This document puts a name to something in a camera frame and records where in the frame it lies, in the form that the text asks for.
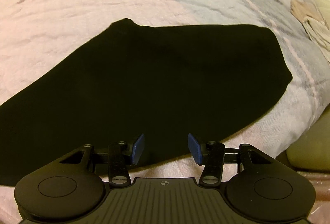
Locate black pants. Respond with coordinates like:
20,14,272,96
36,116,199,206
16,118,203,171
1,19,292,186

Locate white round lidded bin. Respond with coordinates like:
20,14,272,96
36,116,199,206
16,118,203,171
286,105,330,172

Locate cream white garment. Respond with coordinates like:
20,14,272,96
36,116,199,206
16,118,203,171
303,16,330,62

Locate tan garment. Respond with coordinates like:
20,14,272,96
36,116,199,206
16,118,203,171
290,0,325,24

